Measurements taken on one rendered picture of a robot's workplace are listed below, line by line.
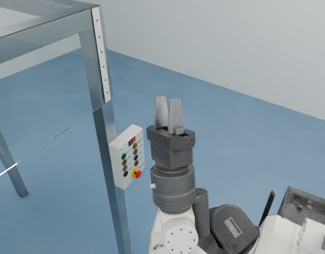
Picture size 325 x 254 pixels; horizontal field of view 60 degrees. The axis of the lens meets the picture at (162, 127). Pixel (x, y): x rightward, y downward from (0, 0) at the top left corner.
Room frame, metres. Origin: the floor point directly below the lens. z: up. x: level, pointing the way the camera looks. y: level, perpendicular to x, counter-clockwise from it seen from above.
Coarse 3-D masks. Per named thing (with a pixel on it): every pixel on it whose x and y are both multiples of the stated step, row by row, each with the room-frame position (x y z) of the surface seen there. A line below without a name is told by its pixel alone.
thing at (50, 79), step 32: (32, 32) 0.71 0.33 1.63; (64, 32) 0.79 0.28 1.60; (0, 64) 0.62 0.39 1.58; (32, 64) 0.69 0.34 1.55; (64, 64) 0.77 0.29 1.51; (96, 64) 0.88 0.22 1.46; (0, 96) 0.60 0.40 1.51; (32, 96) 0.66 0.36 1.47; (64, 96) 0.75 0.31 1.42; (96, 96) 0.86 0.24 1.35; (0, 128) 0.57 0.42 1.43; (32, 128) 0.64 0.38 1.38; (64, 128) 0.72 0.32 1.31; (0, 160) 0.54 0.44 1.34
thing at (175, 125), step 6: (174, 102) 0.41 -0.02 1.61; (180, 102) 0.42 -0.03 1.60; (168, 108) 0.41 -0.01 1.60; (174, 108) 0.41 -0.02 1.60; (180, 108) 0.41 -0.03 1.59; (168, 114) 0.41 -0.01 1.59; (174, 114) 0.40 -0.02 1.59; (180, 114) 0.41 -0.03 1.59; (168, 120) 0.40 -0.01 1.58; (174, 120) 0.40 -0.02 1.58; (180, 120) 0.40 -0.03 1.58; (168, 126) 0.40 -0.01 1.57; (174, 126) 0.39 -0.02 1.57; (180, 126) 0.40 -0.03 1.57; (168, 132) 0.39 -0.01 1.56; (174, 132) 0.39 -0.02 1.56; (180, 132) 0.39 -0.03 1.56
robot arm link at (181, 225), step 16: (192, 192) 0.35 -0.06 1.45; (160, 208) 0.34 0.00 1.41; (176, 208) 0.32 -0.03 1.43; (192, 208) 0.35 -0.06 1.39; (208, 208) 0.35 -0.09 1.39; (176, 224) 0.30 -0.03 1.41; (192, 224) 0.31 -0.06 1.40; (208, 224) 0.33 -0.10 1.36; (176, 240) 0.28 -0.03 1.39; (192, 240) 0.28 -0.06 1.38
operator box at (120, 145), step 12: (132, 132) 0.96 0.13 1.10; (120, 144) 0.88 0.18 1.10; (132, 144) 0.92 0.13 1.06; (120, 156) 0.85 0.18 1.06; (132, 156) 0.92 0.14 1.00; (120, 168) 0.85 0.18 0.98; (132, 168) 0.91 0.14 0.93; (144, 168) 0.99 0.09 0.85; (120, 180) 0.86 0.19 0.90; (132, 180) 0.91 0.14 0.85
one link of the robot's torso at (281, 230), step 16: (272, 192) 0.47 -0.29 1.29; (288, 192) 0.51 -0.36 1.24; (304, 192) 0.51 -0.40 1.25; (288, 208) 0.46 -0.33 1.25; (304, 208) 0.46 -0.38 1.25; (320, 208) 0.46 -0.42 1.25; (272, 224) 0.41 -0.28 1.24; (288, 224) 0.41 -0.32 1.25; (256, 240) 0.38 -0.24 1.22; (272, 240) 0.36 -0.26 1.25; (288, 240) 0.36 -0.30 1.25
